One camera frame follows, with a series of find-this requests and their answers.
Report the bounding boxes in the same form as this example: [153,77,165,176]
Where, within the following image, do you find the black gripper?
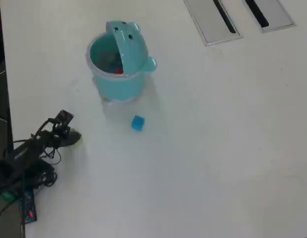
[31,127,82,149]

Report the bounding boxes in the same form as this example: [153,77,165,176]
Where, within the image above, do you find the blue lego block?
[131,115,146,131]

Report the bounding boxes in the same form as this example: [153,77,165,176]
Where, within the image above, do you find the teal plastic bin with lid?
[87,20,158,103]

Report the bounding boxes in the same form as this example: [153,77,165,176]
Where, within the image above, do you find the blue circuit board red LED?
[19,187,38,224]

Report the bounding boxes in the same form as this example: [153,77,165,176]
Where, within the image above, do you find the green base clamp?
[0,190,20,202]

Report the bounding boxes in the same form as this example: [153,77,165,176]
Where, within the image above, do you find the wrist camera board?
[55,109,75,127]

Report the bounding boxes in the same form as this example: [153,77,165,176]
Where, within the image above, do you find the thin black servo wire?
[42,145,62,166]

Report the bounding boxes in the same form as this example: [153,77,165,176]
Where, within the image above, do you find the thick black cable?
[19,171,27,238]

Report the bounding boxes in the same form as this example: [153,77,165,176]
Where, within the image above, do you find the curved black cable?
[0,199,20,238]

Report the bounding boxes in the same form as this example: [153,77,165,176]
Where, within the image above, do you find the silver cable grommet plate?
[184,0,244,47]
[242,0,297,34]

